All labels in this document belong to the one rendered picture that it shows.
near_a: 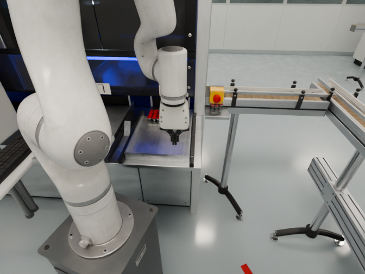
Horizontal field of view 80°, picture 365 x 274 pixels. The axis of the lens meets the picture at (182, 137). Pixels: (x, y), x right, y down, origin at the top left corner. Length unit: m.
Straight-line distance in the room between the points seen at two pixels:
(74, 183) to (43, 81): 0.24
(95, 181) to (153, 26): 0.38
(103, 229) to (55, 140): 0.33
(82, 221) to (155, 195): 1.08
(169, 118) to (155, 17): 0.31
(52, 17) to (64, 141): 0.19
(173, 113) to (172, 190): 0.96
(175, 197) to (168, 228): 0.23
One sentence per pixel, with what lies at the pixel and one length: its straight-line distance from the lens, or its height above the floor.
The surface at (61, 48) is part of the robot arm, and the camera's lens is 0.42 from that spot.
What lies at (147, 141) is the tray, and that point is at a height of 0.88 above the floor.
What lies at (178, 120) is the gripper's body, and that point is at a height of 1.10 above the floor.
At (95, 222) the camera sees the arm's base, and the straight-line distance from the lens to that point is 0.63.
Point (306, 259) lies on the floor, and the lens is 1.81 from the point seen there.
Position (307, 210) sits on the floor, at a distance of 2.06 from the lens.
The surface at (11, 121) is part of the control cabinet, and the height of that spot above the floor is 0.87.
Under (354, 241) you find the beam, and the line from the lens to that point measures 1.38.
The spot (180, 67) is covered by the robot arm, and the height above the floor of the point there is 1.28.
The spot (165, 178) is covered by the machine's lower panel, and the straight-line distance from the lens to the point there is 1.51.
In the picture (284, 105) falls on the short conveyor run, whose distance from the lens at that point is 1.35.
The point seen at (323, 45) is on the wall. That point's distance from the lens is 6.44.
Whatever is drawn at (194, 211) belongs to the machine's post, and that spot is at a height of 0.03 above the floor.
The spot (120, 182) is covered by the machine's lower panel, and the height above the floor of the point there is 0.31.
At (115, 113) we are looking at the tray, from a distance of 1.25.
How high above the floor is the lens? 1.48
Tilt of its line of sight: 36 degrees down
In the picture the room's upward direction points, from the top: straight up
